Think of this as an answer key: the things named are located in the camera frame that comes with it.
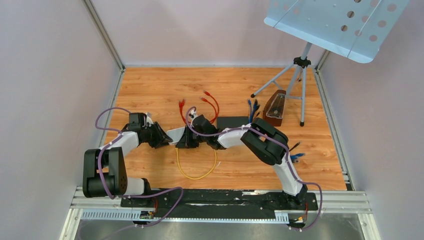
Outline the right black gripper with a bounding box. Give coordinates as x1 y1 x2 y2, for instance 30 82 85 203
176 125 209 149

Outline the small white router box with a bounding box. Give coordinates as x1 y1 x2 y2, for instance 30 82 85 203
166 127 185 145

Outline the black network switch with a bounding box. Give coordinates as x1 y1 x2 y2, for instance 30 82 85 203
216 116 249 130

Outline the red network cable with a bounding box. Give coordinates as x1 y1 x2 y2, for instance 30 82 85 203
178 90 221 127

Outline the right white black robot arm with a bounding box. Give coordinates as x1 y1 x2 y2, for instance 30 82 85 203
173 115 308 209

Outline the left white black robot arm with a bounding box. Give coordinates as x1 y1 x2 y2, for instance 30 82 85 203
82 112 173 207

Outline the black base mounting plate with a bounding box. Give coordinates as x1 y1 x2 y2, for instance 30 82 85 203
120 188 319 219

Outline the brown wooden metronome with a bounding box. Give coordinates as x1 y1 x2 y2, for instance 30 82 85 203
262 89 286 127

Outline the silver music stand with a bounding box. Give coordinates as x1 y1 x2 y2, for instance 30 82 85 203
250 0 413 127

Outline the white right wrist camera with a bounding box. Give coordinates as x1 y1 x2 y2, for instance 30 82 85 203
188 113 198 120

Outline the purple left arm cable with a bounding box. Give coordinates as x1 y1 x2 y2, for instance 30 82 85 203
79 106 184 240

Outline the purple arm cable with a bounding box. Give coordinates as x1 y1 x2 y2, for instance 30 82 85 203
79 106 184 240
184 105 324 232

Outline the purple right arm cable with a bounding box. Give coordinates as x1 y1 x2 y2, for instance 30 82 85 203
184 105 324 232

